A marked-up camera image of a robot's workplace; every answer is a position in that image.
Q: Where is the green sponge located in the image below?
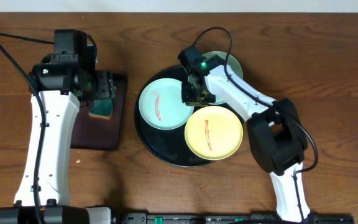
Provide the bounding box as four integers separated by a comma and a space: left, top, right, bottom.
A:
89, 99, 114, 120

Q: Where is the light blue plate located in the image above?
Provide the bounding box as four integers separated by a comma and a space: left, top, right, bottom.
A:
139, 78, 194, 130

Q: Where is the yellow plate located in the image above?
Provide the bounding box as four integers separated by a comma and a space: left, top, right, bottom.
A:
185, 106, 244, 161

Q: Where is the pale green plate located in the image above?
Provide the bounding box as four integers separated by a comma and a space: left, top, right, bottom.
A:
203, 51, 244, 105

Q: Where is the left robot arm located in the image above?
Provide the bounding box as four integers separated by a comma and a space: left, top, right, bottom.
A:
0, 53, 126, 223

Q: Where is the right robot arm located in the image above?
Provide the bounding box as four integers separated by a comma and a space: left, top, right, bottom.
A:
182, 57, 315, 223

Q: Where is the dark brown square tray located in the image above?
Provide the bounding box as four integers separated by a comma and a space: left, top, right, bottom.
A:
71, 73, 127, 151

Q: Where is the round black tray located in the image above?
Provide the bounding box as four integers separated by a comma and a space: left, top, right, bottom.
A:
134, 65, 213, 167

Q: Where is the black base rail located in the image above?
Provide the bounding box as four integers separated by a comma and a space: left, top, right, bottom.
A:
111, 213, 355, 224

